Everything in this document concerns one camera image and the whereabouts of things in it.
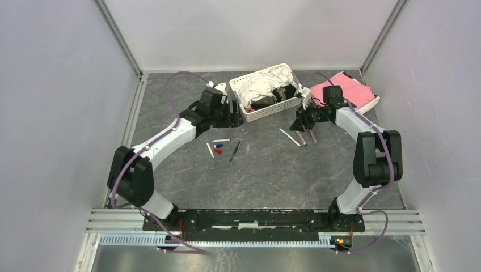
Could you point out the white folded cloth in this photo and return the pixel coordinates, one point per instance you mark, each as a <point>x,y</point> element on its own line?
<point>366,107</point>

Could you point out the pink folded cloth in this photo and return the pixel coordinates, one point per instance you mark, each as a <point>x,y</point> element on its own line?
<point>344,92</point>

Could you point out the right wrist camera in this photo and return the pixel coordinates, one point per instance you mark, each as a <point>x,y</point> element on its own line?
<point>304,95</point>

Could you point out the white cloth in basket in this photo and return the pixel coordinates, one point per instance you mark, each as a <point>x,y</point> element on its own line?
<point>262,84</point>

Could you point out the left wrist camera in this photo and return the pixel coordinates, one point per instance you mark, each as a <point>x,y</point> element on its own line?
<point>221,87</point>

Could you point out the white plastic basket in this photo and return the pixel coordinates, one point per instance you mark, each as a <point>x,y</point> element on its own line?
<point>249,114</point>

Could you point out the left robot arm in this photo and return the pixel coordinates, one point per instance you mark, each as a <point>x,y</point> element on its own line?
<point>131,174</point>

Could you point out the black pen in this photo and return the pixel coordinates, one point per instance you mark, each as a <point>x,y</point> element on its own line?
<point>235,150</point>

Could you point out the white marker pen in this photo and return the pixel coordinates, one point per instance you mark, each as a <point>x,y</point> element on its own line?
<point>210,150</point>

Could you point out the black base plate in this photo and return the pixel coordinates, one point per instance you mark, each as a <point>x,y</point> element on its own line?
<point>260,225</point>

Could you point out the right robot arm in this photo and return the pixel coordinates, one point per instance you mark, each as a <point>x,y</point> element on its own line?
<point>377,161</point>

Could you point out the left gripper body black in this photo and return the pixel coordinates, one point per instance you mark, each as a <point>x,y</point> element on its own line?
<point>222,117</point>

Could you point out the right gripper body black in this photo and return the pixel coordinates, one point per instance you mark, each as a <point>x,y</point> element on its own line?
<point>312,115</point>

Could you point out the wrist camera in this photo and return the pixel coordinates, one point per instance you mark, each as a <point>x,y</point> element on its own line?
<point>304,95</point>
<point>221,87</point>

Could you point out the black cloth in basket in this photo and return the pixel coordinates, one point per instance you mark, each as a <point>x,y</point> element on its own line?
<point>278,95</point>

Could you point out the red tipped white marker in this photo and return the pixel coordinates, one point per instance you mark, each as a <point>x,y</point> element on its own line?
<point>221,140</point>

